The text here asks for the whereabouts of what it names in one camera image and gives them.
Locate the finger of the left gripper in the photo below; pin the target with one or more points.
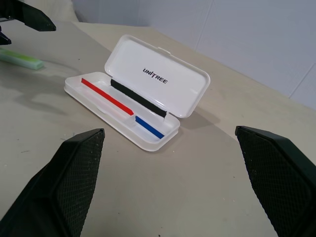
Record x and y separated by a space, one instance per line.
3 39
34 18

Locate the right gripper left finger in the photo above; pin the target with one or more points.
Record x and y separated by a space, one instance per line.
61 187

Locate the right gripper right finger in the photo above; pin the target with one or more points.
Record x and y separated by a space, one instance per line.
281 182

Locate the white Unitree pencil case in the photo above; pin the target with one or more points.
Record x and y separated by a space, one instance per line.
158 74

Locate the light green rectangular eraser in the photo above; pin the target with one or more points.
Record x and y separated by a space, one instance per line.
22 60

